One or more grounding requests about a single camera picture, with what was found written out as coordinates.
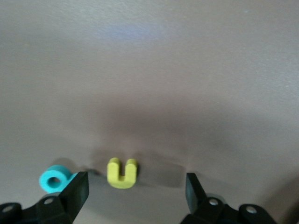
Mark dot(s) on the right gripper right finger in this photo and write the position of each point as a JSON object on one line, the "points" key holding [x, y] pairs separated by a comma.
{"points": [[198, 210]]}

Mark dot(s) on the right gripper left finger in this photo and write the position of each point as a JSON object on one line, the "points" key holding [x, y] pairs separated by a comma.
{"points": [[74, 198]]}

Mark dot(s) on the teal letter d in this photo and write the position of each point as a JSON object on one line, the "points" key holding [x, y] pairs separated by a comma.
{"points": [[45, 179]]}

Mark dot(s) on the yellow letter u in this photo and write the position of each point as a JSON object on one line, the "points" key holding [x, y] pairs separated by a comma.
{"points": [[121, 183]]}

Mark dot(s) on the brown table cover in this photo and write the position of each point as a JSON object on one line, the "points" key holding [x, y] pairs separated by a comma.
{"points": [[149, 70]]}

